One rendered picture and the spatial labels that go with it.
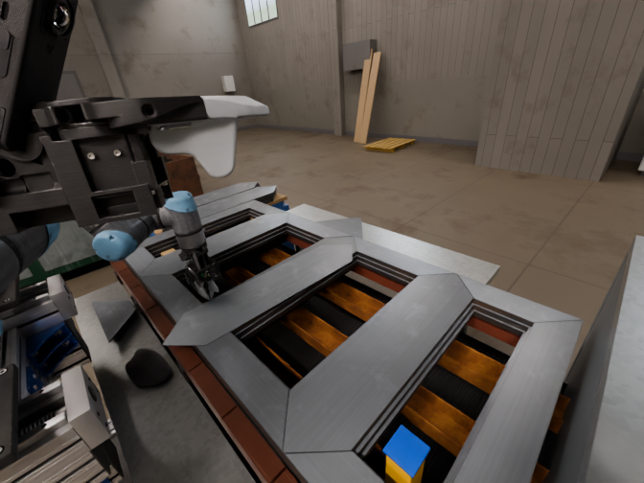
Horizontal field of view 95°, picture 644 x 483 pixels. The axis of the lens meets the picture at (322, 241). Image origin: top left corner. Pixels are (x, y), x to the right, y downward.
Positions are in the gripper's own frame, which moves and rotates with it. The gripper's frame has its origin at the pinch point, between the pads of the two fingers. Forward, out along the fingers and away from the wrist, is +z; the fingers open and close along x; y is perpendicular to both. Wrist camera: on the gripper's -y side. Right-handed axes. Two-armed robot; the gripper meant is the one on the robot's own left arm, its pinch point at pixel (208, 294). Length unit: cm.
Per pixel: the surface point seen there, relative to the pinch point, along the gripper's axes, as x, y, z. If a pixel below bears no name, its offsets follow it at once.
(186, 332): -11.7, 9.8, 1.1
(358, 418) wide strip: 3, 61, 1
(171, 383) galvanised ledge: -20.2, 5.1, 19.7
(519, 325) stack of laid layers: 52, 77, 3
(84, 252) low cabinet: -22, -246, 65
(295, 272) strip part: 27.9, 11.8, 1.0
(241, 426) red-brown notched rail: -14.3, 42.4, 5.0
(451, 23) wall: 643, -228, -134
